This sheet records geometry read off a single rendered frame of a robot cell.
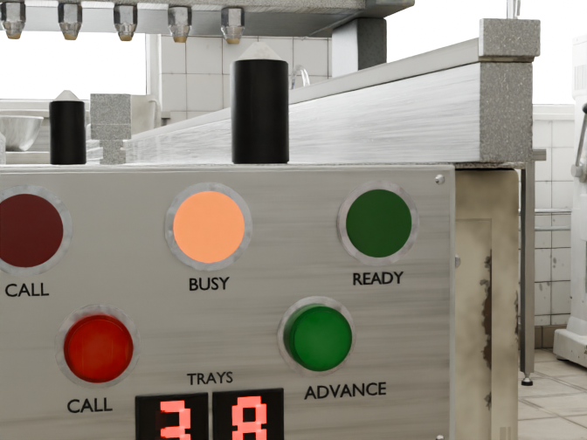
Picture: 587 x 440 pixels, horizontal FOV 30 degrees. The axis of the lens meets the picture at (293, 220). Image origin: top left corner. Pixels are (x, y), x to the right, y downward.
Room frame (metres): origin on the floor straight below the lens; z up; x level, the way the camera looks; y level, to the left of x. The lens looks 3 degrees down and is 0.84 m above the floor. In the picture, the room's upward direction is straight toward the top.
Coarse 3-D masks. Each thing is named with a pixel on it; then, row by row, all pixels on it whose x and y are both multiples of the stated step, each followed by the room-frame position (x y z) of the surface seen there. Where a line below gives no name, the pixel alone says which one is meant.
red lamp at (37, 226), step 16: (0, 208) 0.47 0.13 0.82; (16, 208) 0.47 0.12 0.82; (32, 208) 0.47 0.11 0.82; (48, 208) 0.47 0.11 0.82; (0, 224) 0.47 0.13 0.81; (16, 224) 0.47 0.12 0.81; (32, 224) 0.47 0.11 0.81; (48, 224) 0.47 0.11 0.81; (0, 240) 0.47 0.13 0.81; (16, 240) 0.47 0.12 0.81; (32, 240) 0.47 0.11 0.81; (48, 240) 0.47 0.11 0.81; (0, 256) 0.47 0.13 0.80; (16, 256) 0.47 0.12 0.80; (32, 256) 0.47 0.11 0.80; (48, 256) 0.47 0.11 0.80
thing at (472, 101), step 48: (480, 48) 0.52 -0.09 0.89; (528, 48) 0.52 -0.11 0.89; (336, 96) 0.77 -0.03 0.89; (384, 96) 0.66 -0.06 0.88; (432, 96) 0.58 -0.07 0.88; (480, 96) 0.52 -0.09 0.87; (528, 96) 0.53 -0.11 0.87; (144, 144) 2.06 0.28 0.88; (192, 144) 1.45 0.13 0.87; (336, 144) 0.77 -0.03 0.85; (384, 144) 0.66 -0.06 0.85; (432, 144) 0.58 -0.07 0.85; (480, 144) 0.52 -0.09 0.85; (528, 144) 0.53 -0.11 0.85
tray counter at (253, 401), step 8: (240, 400) 0.49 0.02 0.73; (248, 400) 0.49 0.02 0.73; (256, 400) 0.50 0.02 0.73; (232, 408) 0.49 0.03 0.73; (240, 408) 0.49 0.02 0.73; (256, 408) 0.50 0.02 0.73; (264, 408) 0.50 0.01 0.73; (232, 416) 0.49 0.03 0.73; (240, 416) 0.49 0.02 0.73; (256, 416) 0.50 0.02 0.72; (264, 416) 0.50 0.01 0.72; (232, 424) 0.49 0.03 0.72; (240, 424) 0.49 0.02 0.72; (248, 424) 0.49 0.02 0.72; (256, 424) 0.49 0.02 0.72; (232, 432) 0.49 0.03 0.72; (240, 432) 0.49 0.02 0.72; (256, 432) 0.49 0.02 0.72; (264, 432) 0.50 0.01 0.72
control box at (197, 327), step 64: (0, 192) 0.47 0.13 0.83; (64, 192) 0.48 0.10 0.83; (128, 192) 0.48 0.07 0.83; (192, 192) 0.49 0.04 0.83; (256, 192) 0.50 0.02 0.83; (320, 192) 0.50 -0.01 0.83; (448, 192) 0.52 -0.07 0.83; (64, 256) 0.48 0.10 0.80; (128, 256) 0.48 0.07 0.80; (256, 256) 0.50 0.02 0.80; (320, 256) 0.50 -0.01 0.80; (448, 256) 0.52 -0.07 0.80; (0, 320) 0.47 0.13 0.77; (64, 320) 0.48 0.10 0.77; (128, 320) 0.48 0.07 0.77; (192, 320) 0.49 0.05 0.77; (256, 320) 0.50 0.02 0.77; (384, 320) 0.51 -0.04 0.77; (448, 320) 0.52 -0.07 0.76; (0, 384) 0.47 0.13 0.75; (64, 384) 0.48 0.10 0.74; (128, 384) 0.48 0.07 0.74; (192, 384) 0.49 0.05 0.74; (256, 384) 0.50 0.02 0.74; (320, 384) 0.51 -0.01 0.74; (384, 384) 0.51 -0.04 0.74; (448, 384) 0.52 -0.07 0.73
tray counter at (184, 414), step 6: (162, 402) 0.49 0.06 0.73; (168, 402) 0.49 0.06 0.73; (174, 402) 0.49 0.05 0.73; (180, 402) 0.49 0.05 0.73; (162, 408) 0.49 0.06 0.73; (168, 408) 0.49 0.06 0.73; (174, 408) 0.49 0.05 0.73; (180, 408) 0.49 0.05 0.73; (156, 414) 0.48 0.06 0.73; (162, 414) 0.49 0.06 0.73; (180, 414) 0.49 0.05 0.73; (186, 414) 0.49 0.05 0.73; (156, 420) 0.48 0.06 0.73; (162, 420) 0.49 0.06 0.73; (180, 420) 0.49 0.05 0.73; (186, 420) 0.49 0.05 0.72; (156, 426) 0.48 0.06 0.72; (162, 426) 0.49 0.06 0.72; (180, 426) 0.49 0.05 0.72; (186, 426) 0.49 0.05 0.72; (162, 432) 0.49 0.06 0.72; (168, 432) 0.49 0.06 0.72; (174, 432) 0.49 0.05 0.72; (180, 432) 0.49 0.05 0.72; (156, 438) 0.48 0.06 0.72; (162, 438) 0.48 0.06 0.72; (180, 438) 0.49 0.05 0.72; (186, 438) 0.49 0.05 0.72
